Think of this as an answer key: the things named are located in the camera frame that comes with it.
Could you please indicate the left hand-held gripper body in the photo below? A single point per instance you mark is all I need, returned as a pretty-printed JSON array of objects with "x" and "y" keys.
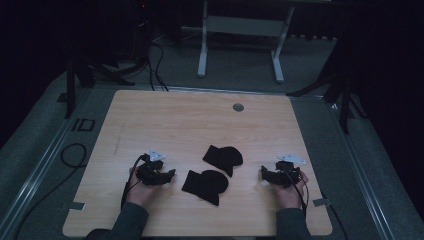
[{"x": 150, "y": 166}]

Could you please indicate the person's left hand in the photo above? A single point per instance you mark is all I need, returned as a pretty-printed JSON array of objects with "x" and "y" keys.
[{"x": 141, "y": 193}]

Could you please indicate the black metal stand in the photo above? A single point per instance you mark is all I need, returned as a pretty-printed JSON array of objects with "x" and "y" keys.
[
  {"x": 85, "y": 70},
  {"x": 336, "y": 86}
]

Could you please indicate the white desk frame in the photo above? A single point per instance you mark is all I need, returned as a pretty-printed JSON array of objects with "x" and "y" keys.
[{"x": 245, "y": 26}]

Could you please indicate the black sock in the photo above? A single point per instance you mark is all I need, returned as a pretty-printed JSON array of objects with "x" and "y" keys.
[
  {"x": 206, "y": 185},
  {"x": 224, "y": 158}
]

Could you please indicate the grey round table grommet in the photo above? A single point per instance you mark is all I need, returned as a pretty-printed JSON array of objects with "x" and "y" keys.
[{"x": 238, "y": 107}]

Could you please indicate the grey tape strip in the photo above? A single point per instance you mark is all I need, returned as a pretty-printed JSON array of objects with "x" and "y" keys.
[
  {"x": 77, "y": 206},
  {"x": 322, "y": 202}
]

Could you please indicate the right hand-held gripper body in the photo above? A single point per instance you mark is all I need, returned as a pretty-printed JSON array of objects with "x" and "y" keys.
[{"x": 286, "y": 170}]

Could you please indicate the person's right hand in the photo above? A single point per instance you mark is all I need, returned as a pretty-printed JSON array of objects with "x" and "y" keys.
[{"x": 290, "y": 196}]

